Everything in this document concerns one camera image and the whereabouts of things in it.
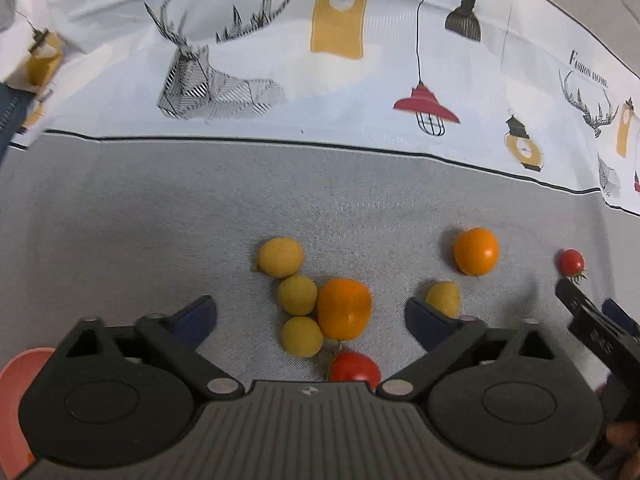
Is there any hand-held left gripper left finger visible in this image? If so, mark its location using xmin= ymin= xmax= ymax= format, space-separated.
xmin=52 ymin=296 xmax=247 ymax=402

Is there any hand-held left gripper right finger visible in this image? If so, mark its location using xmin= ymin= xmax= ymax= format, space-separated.
xmin=376 ymin=296 xmax=571 ymax=403

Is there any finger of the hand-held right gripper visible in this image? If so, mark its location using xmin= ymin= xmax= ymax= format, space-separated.
xmin=555 ymin=279 xmax=640 ymax=386
xmin=602 ymin=298 xmax=640 ymax=337

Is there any small yellow round fruit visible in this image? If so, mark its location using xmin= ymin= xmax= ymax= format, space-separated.
xmin=425 ymin=281 xmax=461 ymax=319
xmin=277 ymin=274 xmax=319 ymax=317
xmin=281 ymin=316 xmax=324 ymax=359
xmin=252 ymin=238 xmax=306 ymax=279

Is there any red cherry tomato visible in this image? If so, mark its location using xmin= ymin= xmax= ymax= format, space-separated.
xmin=558 ymin=248 xmax=587 ymax=283
xmin=329 ymin=351 xmax=382 ymax=390

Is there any orange kumquat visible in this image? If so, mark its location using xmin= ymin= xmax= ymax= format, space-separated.
xmin=317 ymin=278 xmax=374 ymax=341
xmin=453 ymin=227 xmax=500 ymax=277

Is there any pink round plate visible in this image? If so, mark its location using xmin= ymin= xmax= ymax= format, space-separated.
xmin=0 ymin=347 xmax=57 ymax=479

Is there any person's right hand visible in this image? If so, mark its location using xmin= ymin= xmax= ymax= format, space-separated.
xmin=607 ymin=420 xmax=640 ymax=467

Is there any grey printed cloth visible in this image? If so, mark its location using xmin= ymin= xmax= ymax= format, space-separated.
xmin=0 ymin=0 xmax=640 ymax=466

